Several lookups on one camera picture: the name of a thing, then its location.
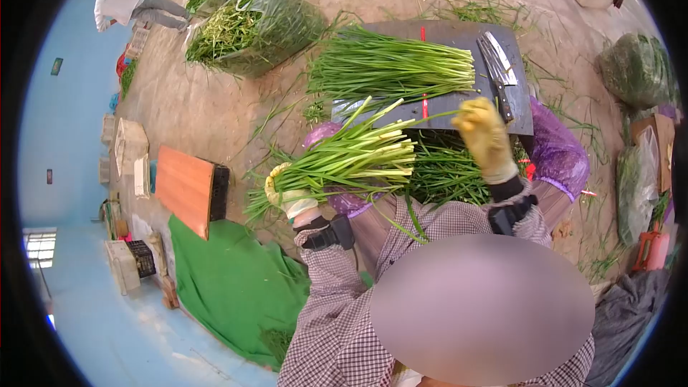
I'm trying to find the person's left hand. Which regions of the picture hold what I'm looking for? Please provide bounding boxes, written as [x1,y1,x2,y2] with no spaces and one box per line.
[264,163,319,221]

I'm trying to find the person's right hand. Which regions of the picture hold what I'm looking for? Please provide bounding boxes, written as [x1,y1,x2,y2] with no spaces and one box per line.
[451,98,520,185]

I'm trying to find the person's left fingers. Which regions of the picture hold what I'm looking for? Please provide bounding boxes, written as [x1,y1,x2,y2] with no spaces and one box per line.
[264,163,294,205]

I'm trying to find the person's right fingers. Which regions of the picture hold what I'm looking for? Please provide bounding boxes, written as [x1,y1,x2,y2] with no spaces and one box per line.
[451,98,503,132]

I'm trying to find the small bunch of green stalks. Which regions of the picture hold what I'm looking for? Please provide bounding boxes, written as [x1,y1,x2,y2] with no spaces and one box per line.
[243,96,464,222]

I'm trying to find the dark cutting board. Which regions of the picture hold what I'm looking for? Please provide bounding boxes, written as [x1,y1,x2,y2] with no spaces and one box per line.
[330,20,534,137]

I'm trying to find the red strip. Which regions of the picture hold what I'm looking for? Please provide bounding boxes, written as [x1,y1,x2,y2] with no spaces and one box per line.
[420,26,430,120]

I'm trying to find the black plastic crate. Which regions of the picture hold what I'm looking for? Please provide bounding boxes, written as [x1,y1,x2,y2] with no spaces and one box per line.
[209,163,231,223]

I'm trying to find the loose pile of green stalks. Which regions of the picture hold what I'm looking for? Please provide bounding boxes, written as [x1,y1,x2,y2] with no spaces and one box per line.
[402,129,532,208]

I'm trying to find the black wrist band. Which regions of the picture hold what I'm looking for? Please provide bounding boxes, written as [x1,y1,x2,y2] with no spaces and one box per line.
[300,214,356,251]
[487,193,539,237]

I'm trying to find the orange board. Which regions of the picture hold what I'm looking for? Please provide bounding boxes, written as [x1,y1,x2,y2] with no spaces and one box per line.
[154,144,216,242]

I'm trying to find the large bundle of green stalks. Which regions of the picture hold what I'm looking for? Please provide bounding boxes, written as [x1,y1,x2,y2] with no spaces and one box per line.
[306,24,477,112]

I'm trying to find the green cloth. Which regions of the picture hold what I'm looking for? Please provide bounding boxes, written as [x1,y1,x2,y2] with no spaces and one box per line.
[168,214,314,373]

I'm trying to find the stack of white crates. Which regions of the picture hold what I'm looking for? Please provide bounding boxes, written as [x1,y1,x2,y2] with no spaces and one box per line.
[100,114,151,201]

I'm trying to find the big plastic bag of greens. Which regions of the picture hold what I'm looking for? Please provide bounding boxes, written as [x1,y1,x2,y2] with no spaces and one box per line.
[185,0,329,79]

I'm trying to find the white box with black crate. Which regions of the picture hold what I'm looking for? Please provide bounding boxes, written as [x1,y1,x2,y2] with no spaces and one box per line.
[104,239,158,297]

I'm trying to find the dark bag of greens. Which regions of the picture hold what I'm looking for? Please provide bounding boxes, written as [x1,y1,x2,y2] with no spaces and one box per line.
[598,32,679,111]

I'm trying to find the person's body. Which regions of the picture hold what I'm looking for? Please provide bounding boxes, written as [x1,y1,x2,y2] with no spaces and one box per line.
[276,193,596,387]

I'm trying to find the clear bag of greens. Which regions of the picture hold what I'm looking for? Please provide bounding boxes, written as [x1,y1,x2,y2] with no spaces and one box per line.
[615,126,663,248]

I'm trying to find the brown cardboard box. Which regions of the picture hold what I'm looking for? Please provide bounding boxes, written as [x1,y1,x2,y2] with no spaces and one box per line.
[629,113,676,195]

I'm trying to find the red plastic container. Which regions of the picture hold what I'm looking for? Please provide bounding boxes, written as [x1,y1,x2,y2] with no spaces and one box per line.
[631,230,671,273]

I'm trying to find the window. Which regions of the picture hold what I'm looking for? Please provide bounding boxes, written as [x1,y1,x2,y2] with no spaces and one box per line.
[22,227,58,270]

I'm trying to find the grey cloth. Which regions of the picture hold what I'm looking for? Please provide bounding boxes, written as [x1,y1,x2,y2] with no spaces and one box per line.
[585,268,671,387]

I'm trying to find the steel knife with dark handle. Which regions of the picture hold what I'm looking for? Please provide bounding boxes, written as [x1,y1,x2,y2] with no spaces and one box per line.
[477,30,520,125]

